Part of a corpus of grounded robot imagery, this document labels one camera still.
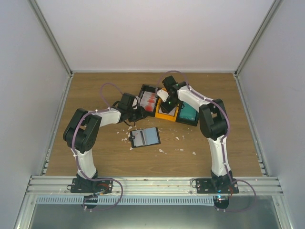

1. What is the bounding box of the black right storage bin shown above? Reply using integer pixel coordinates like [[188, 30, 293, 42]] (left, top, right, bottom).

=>
[[176, 102, 199, 126]]

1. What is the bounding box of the teal card stack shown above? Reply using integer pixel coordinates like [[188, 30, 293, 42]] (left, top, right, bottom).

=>
[[179, 103, 197, 121]]

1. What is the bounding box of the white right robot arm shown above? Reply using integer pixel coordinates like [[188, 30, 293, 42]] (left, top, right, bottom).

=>
[[157, 76, 232, 193]]

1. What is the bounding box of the aluminium corner post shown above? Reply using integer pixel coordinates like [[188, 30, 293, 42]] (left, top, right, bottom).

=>
[[234, 0, 283, 78], [28, 0, 73, 77]]

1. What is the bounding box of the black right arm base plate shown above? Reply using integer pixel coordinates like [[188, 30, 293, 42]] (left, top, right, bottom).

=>
[[192, 178, 239, 194]]

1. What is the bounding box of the aluminium corner post left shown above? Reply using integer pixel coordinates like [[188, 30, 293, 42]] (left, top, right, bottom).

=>
[[28, 0, 73, 77]]

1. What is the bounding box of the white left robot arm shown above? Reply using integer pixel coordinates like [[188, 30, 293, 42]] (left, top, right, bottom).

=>
[[63, 93, 146, 193]]

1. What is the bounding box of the aluminium corner post right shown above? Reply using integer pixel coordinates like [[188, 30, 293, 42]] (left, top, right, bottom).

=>
[[234, 0, 283, 78]]

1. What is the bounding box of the red white card stack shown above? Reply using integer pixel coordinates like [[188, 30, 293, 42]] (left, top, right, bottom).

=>
[[140, 91, 157, 112]]

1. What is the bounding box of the grey slotted cable duct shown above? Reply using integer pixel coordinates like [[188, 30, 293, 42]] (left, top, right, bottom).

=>
[[36, 195, 214, 206]]

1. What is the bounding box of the black leather card holder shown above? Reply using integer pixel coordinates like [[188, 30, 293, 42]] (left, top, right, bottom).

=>
[[128, 127, 161, 149]]

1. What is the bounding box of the white red credit card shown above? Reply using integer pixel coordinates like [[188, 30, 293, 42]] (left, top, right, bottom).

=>
[[131, 130, 146, 147]]

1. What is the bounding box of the black left storage bin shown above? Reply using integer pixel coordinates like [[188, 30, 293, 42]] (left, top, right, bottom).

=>
[[139, 84, 161, 117]]

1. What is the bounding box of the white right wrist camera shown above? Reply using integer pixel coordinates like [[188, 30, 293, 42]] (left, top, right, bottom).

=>
[[157, 89, 169, 102]]

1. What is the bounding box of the black storage bin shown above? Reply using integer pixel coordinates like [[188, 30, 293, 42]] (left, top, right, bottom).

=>
[[176, 102, 199, 126], [139, 84, 161, 117]]

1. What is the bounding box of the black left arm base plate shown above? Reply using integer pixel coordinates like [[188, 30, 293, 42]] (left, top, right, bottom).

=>
[[67, 177, 112, 195]]

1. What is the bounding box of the yellow middle storage bin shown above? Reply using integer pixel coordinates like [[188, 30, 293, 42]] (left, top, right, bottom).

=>
[[155, 98, 179, 122]]

